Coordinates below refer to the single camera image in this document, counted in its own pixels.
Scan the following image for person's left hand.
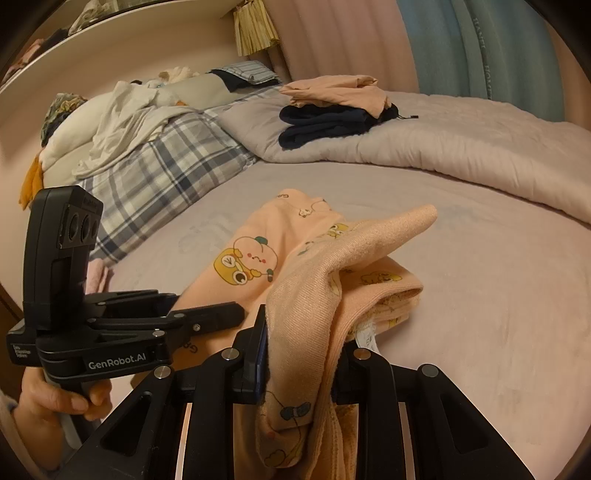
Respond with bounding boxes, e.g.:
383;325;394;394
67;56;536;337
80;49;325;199
21;369;114;430

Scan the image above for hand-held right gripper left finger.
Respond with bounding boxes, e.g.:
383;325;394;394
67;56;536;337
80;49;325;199
54;304;271;480

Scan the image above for pale pillow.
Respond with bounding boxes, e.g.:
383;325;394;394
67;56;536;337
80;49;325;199
161;74;241;112

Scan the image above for floral patterned cloth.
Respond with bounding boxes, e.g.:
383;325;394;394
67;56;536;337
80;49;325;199
41;92;88;146

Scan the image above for blue curtain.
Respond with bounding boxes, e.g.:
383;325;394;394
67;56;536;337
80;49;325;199
394;0;578;123

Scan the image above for folded navy garment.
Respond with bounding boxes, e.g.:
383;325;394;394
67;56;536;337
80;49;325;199
278;104;419;151

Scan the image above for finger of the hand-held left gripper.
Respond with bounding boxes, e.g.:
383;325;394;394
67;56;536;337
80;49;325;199
157;302;245;349
87;290;178;320

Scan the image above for person's left forearm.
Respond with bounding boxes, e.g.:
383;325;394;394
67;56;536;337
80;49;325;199
0;390;70;472

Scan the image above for orange fabric piece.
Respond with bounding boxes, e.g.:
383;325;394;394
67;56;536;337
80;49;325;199
18;154;44;210

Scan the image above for folded peach garment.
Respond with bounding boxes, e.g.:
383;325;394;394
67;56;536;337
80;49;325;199
279;75;393;118

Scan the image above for grey quilt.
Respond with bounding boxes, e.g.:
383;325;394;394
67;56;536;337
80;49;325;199
217;90;591;227

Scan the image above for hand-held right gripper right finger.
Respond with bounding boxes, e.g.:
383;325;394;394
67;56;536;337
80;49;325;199
335;345;536;480

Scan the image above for white curved headboard shelf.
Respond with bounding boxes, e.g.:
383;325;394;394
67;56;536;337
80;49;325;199
0;0;241;93

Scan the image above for white plush toy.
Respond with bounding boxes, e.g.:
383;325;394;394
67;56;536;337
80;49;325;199
157;66;201;86

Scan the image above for yellow fringed cloth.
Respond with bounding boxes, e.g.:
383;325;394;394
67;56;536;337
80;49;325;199
232;0;282;57

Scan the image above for orange cartoon print shirt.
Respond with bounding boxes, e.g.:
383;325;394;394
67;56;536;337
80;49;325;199
131;188;438;480

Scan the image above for pink curtain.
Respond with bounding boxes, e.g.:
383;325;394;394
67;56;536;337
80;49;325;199
261;0;421;93

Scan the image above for white crumpled cloth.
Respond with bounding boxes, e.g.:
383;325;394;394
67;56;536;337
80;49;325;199
41;80;204;181

